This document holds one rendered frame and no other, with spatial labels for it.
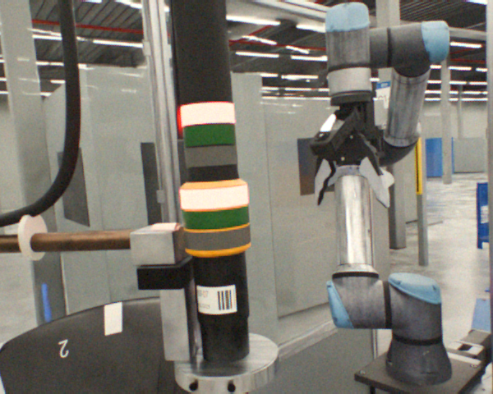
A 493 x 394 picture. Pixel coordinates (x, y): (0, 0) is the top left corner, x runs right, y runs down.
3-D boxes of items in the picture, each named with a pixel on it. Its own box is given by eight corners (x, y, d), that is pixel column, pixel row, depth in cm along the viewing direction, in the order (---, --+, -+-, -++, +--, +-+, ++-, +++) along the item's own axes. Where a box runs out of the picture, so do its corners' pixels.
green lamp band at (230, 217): (172, 231, 28) (171, 212, 28) (195, 221, 32) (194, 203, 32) (241, 229, 27) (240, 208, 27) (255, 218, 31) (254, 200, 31)
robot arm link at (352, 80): (355, 66, 76) (316, 75, 82) (356, 93, 77) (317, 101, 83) (379, 69, 81) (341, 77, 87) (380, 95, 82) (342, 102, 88)
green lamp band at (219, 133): (176, 147, 28) (174, 127, 28) (194, 147, 31) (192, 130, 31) (228, 143, 27) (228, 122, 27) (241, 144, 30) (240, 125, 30)
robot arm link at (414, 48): (420, 171, 125) (453, 51, 81) (378, 174, 128) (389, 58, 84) (416, 135, 130) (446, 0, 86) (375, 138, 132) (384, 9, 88)
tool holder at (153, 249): (126, 395, 28) (112, 239, 27) (170, 345, 35) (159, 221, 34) (269, 400, 27) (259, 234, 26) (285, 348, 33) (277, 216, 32)
